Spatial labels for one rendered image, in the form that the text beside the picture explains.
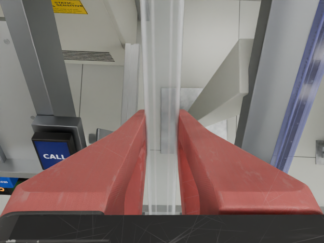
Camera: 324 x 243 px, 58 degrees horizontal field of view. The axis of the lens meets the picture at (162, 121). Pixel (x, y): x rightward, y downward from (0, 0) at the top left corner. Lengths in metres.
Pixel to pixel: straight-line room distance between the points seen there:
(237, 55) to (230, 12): 0.92
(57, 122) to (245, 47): 0.22
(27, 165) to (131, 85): 0.46
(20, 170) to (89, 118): 0.75
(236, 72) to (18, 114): 0.25
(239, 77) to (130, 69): 0.54
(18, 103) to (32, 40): 0.09
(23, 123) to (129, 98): 0.47
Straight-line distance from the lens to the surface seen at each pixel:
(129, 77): 0.83
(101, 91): 1.15
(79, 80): 1.18
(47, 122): 0.34
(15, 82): 0.35
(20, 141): 0.41
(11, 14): 0.30
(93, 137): 0.49
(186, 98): 1.12
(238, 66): 0.33
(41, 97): 0.33
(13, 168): 0.43
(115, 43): 0.85
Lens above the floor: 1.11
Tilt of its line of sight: 86 degrees down
